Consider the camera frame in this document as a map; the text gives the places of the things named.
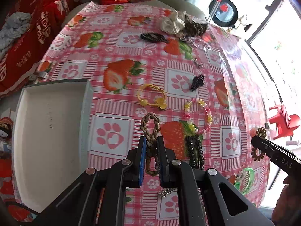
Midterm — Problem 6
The pink strawberry tablecloth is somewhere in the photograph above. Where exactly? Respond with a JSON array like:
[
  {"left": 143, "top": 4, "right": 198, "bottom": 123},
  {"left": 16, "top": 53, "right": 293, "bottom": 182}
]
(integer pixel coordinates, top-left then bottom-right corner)
[{"left": 35, "top": 2, "right": 277, "bottom": 226}]

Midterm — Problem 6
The small silver charm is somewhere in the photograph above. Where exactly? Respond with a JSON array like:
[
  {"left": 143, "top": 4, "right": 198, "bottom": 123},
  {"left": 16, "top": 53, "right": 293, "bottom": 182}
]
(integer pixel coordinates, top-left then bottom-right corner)
[{"left": 193, "top": 59, "right": 203, "bottom": 68}]

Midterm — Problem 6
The yellow hair tie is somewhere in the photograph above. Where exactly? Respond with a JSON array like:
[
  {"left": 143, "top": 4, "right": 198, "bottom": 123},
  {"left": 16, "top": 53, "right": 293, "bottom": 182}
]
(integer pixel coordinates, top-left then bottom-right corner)
[{"left": 137, "top": 83, "right": 168, "bottom": 110}]

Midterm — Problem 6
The black beaded hair barrette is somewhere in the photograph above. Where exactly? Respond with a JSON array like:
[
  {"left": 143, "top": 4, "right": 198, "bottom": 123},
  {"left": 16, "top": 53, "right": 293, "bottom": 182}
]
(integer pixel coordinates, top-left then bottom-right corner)
[{"left": 185, "top": 134, "right": 204, "bottom": 170}]

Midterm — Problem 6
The red printed bed cover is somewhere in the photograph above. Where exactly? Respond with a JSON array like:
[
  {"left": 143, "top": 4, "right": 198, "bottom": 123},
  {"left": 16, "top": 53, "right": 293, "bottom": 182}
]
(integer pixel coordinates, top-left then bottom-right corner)
[{"left": 1, "top": 0, "right": 82, "bottom": 97}]

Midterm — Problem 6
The green translucent bangle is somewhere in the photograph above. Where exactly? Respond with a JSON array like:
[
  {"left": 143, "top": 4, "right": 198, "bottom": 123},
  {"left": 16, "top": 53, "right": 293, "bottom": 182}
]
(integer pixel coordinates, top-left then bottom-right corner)
[{"left": 234, "top": 167, "right": 255, "bottom": 195}]

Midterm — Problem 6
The cream dotted scrunchie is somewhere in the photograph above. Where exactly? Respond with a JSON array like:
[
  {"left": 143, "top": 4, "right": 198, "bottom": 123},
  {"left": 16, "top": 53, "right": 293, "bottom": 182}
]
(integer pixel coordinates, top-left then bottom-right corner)
[{"left": 160, "top": 11, "right": 186, "bottom": 35}]

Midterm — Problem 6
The pink yellow spiral bracelet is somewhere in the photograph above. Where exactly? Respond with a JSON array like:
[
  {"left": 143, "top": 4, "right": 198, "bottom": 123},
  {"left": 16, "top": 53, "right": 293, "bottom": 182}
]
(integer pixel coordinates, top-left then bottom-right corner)
[{"left": 183, "top": 97, "right": 213, "bottom": 135}]

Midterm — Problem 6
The silver metal hair clip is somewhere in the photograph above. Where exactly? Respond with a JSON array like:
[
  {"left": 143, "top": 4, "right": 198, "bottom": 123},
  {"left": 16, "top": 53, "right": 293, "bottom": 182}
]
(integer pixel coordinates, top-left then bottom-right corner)
[{"left": 158, "top": 188, "right": 177, "bottom": 198}]

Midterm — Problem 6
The black spiral hair tie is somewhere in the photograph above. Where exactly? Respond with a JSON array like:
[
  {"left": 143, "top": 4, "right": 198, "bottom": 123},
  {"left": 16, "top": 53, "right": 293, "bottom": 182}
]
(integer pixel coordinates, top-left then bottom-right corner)
[{"left": 140, "top": 32, "right": 169, "bottom": 44}]

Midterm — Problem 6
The grey crumpled cloth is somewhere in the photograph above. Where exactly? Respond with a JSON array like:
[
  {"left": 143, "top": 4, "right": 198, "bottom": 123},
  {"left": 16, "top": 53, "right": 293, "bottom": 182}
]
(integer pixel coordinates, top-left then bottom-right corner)
[{"left": 0, "top": 12, "right": 32, "bottom": 59}]

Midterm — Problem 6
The white jewelry tray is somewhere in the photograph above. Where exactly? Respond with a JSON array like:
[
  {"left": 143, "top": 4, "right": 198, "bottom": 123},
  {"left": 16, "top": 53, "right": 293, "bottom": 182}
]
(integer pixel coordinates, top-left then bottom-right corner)
[{"left": 12, "top": 79, "right": 93, "bottom": 212}]

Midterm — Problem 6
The brown braided rope bracelet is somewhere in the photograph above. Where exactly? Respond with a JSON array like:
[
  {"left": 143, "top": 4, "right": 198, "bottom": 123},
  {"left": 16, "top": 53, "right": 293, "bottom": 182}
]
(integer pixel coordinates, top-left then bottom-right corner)
[{"left": 140, "top": 112, "right": 161, "bottom": 176}]

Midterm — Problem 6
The silver chain necklace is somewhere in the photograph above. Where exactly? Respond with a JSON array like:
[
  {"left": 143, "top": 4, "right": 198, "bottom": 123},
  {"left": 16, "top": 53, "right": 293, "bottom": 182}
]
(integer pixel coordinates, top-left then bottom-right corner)
[{"left": 179, "top": 37, "right": 212, "bottom": 52}]

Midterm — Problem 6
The red plastic chair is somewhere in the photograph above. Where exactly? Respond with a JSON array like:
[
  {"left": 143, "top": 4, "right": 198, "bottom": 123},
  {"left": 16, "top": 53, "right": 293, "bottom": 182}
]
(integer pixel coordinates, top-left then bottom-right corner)
[{"left": 268, "top": 105, "right": 300, "bottom": 140}]

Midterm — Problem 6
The red round snack tray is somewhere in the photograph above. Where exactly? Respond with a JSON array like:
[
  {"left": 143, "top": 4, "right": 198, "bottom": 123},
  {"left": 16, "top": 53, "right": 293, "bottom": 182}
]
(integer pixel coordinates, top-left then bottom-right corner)
[{"left": 0, "top": 116, "right": 31, "bottom": 223}]

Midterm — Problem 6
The leopard print scrunchie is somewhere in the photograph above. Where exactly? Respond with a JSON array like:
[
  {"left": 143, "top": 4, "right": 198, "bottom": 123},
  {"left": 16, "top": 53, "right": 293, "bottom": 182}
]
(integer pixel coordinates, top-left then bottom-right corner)
[{"left": 182, "top": 15, "right": 208, "bottom": 37}]

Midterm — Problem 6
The round black mirror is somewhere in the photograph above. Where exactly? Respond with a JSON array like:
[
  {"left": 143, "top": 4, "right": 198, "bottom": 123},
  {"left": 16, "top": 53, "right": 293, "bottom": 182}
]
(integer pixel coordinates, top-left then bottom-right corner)
[{"left": 212, "top": 0, "right": 238, "bottom": 27}]

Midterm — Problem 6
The black small claw clip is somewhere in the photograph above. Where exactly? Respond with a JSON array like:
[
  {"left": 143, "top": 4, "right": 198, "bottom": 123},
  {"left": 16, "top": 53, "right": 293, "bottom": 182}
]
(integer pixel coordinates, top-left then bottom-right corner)
[{"left": 190, "top": 74, "right": 204, "bottom": 92}]

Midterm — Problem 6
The right hand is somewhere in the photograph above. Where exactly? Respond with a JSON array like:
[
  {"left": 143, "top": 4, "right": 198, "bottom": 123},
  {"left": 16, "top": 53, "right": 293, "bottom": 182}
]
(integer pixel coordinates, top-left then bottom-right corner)
[{"left": 271, "top": 176, "right": 300, "bottom": 225}]

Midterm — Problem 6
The metal tablecloth clip left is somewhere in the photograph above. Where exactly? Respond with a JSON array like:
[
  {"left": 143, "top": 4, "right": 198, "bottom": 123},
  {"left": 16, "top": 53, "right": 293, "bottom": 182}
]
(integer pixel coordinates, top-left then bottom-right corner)
[{"left": 29, "top": 71, "right": 48, "bottom": 81}]

